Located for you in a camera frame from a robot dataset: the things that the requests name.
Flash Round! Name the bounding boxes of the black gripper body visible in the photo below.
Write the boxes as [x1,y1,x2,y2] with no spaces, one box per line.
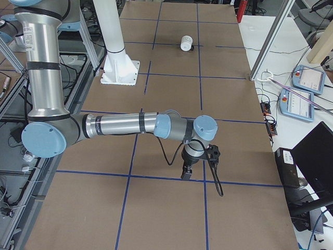
[181,144,203,167]

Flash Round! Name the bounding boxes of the white smiley mug black handle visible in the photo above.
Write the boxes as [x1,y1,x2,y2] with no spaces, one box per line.
[180,35,194,52]

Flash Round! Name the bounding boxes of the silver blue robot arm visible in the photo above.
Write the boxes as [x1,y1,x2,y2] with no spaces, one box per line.
[13,1,220,180]

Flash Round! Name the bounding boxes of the orange black connector board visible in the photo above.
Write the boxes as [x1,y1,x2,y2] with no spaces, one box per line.
[260,102,271,115]

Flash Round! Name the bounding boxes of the black box under laptop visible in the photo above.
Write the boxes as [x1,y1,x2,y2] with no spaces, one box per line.
[274,147,300,189]

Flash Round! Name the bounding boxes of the near teach pendant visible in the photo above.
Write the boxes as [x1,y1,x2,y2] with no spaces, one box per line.
[278,88,314,122]

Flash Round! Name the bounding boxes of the teach pendant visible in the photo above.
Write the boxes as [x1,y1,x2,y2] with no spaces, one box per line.
[278,88,314,122]
[292,65,326,95]

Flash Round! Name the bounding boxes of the black laptop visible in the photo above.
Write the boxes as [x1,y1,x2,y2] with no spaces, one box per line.
[291,121,332,197]

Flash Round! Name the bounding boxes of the far teach pendant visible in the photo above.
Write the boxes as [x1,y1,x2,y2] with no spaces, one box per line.
[292,65,326,95]

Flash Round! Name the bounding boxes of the red cylinder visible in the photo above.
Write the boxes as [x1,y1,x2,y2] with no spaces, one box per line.
[236,0,248,23]

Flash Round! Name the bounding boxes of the wooden beam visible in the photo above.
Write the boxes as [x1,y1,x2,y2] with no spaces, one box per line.
[306,21,333,64]

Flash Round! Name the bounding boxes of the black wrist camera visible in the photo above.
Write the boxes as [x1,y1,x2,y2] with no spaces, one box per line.
[207,144,221,164]

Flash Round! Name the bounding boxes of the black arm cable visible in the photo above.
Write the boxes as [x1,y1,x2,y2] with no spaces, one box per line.
[155,135,224,197]

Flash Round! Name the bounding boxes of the white pedestal column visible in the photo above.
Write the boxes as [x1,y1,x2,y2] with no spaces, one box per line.
[93,0,140,86]

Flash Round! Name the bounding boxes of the aluminium side frame rail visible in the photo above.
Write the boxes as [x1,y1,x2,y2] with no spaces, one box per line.
[57,10,105,68]

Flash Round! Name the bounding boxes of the aluminium frame post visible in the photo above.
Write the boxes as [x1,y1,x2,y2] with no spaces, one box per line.
[249,0,295,81]

